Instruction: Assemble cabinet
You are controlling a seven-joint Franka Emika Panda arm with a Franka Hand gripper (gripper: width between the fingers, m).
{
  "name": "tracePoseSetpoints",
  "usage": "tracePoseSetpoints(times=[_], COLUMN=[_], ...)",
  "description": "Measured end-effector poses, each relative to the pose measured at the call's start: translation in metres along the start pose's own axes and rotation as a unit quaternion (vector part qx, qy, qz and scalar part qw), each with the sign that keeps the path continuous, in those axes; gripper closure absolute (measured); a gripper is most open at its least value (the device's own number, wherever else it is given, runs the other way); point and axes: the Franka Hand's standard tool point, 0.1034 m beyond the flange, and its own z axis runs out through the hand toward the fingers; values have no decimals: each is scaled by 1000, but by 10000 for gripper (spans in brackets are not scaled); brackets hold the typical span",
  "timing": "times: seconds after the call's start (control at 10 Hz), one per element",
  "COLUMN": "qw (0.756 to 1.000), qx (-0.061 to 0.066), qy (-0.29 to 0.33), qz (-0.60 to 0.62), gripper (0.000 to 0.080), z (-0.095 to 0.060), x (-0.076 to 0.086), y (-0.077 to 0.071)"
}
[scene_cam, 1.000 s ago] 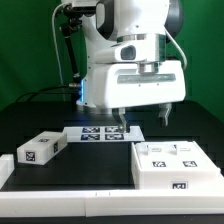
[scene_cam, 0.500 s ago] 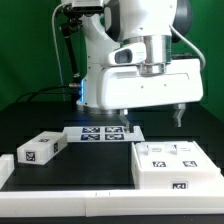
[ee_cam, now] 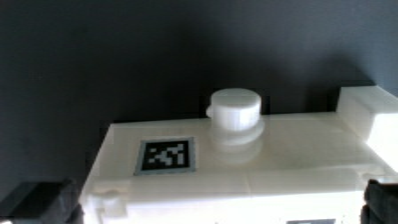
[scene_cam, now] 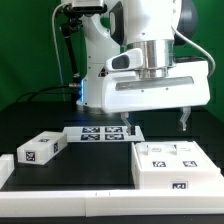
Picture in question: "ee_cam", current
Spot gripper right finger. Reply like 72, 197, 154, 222
360, 180, 398, 224

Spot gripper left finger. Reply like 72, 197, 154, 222
0, 179, 83, 224

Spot white cabinet body box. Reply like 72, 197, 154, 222
79, 86, 398, 224

